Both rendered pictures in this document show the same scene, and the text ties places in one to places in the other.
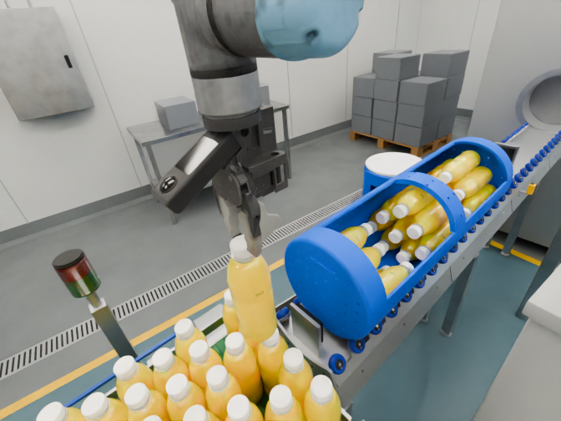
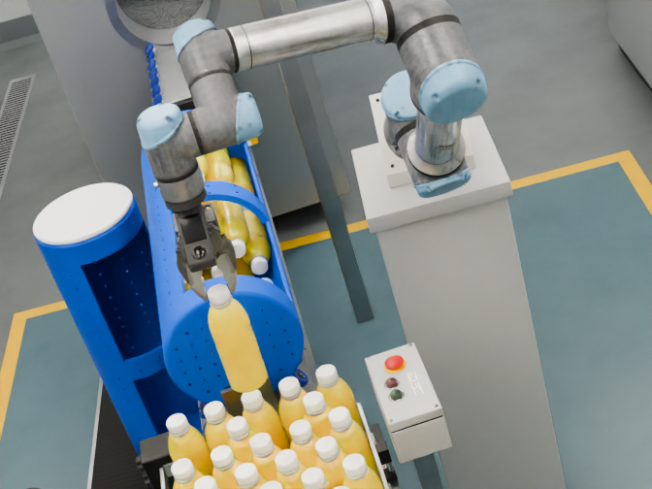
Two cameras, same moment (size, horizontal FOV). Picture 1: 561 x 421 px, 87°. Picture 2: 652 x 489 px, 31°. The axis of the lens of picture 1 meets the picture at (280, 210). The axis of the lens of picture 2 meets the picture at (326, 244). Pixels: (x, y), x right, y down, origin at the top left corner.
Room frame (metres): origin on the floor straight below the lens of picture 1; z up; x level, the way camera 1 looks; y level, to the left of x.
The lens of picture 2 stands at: (-0.81, 1.33, 2.50)
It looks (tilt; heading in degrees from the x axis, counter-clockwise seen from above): 33 degrees down; 306
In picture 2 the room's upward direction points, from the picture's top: 17 degrees counter-clockwise
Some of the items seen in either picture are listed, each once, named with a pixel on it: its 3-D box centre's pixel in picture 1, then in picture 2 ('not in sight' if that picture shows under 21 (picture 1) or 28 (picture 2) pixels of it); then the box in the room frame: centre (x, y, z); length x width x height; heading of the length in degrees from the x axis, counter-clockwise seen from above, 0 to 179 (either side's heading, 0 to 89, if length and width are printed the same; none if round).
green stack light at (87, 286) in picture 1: (82, 281); not in sight; (0.53, 0.49, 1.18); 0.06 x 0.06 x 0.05
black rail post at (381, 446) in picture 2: not in sight; (386, 461); (0.17, 0.01, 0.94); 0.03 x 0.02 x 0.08; 127
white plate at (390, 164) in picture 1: (394, 164); (82, 212); (1.31, -0.58, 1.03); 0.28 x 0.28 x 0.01
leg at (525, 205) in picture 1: (518, 221); not in sight; (1.65, -1.69, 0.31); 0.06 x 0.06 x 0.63; 37
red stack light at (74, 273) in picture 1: (73, 266); not in sight; (0.53, 0.49, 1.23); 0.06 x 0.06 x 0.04
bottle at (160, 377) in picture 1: (176, 385); not in sight; (0.36, 0.27, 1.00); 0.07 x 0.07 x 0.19
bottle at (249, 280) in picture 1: (251, 292); (235, 340); (0.36, 0.06, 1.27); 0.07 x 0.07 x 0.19
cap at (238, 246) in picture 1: (243, 249); (219, 296); (0.36, 0.06, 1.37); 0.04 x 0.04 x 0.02
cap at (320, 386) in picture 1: (321, 389); (327, 375); (0.27, -0.04, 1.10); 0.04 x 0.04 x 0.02
